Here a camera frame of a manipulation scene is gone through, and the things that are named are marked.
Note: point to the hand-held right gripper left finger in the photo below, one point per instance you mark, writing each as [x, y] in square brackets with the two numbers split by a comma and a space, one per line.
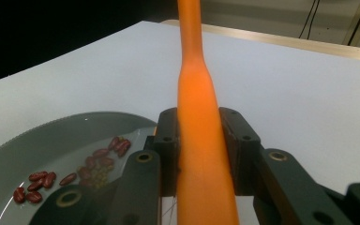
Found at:
[167, 150]

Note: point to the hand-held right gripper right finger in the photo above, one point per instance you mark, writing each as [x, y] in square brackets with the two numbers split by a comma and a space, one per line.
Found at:
[240, 150]

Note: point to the orange brush with grey bristles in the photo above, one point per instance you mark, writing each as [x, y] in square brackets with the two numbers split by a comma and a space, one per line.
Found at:
[200, 125]

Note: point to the small green beans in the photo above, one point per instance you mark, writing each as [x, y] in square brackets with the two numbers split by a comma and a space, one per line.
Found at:
[101, 176]

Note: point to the grey dustpan with orange edge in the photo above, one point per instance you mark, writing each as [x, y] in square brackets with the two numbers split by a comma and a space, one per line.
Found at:
[59, 140]

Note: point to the red kidney beans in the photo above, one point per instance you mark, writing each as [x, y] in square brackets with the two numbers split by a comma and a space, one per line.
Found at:
[48, 180]

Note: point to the white table cover sheet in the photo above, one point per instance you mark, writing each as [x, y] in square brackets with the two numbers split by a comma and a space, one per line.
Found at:
[293, 93]

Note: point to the black curtain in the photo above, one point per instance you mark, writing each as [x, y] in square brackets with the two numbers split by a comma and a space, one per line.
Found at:
[43, 31]

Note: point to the pale vertical wall strip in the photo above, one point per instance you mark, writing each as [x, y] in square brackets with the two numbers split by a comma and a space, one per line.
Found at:
[354, 22]

